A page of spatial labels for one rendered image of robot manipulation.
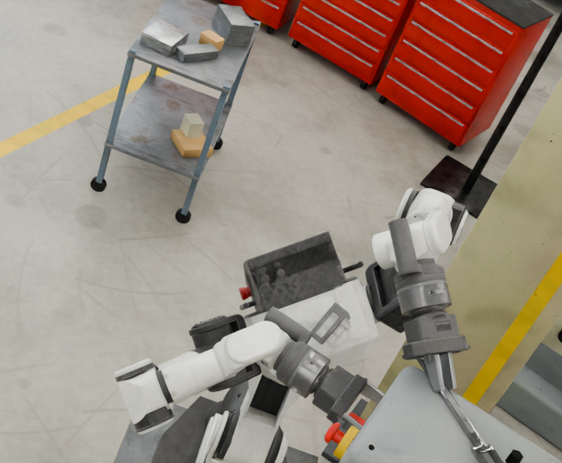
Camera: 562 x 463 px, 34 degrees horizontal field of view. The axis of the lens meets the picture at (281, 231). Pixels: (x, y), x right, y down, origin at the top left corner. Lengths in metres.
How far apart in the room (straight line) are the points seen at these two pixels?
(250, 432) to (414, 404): 0.99
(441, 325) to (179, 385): 0.51
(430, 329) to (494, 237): 1.76
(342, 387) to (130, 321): 2.49
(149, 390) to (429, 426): 0.54
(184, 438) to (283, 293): 1.15
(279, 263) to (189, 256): 2.57
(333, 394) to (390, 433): 0.27
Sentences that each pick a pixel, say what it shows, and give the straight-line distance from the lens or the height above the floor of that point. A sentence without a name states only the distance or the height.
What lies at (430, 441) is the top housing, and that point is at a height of 1.89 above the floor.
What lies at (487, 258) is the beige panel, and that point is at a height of 1.15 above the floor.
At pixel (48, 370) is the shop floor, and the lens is 3.88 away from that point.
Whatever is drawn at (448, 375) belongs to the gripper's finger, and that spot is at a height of 1.91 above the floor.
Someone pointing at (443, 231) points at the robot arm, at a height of 2.07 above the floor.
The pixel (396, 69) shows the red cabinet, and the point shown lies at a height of 0.31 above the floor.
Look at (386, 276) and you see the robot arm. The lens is 2.08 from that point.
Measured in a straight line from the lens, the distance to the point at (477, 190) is 6.05.
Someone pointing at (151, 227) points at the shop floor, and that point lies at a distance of 4.66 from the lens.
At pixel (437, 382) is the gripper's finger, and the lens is 1.57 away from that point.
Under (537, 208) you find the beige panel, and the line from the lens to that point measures 3.21.
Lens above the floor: 2.92
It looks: 36 degrees down
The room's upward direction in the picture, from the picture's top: 23 degrees clockwise
